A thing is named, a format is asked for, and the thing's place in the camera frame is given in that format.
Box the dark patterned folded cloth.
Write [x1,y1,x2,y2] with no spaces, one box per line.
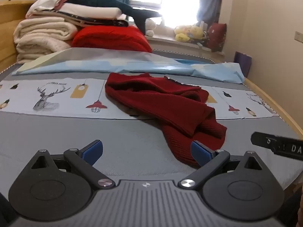
[69,14,130,28]

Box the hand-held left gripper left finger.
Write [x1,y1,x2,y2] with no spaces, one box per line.
[25,139,116,190]

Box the red folded blanket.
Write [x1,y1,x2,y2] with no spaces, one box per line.
[72,26,152,53]

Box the teal shark plush toy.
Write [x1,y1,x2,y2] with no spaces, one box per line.
[69,0,163,35]

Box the grey printed bed sheet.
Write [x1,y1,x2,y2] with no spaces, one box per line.
[0,72,303,194]

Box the light blue quilt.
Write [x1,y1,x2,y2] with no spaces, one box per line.
[12,47,246,85]

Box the window sill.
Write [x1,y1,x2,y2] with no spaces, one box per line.
[144,35,225,58]

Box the white folded cloth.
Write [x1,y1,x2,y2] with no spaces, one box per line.
[57,3,127,21]

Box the white plush toy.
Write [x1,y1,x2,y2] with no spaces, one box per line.
[145,19,157,37]

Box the red cushion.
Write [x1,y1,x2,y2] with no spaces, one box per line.
[207,23,227,53]

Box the yellow plush toy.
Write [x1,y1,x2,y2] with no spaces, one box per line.
[174,25,207,44]

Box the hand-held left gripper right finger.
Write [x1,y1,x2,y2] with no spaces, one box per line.
[177,140,271,191]

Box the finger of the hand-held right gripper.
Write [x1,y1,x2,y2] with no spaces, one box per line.
[250,131,278,152]

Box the white and pink garment pile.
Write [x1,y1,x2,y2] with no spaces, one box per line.
[25,0,71,17]

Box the dark red knit sweater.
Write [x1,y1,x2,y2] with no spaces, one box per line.
[105,72,228,169]

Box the cream folded blanket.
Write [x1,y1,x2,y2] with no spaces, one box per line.
[13,18,79,64]

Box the purple bag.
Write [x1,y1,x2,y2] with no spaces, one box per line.
[233,51,252,77]

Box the window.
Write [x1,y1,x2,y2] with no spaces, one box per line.
[129,0,204,30]

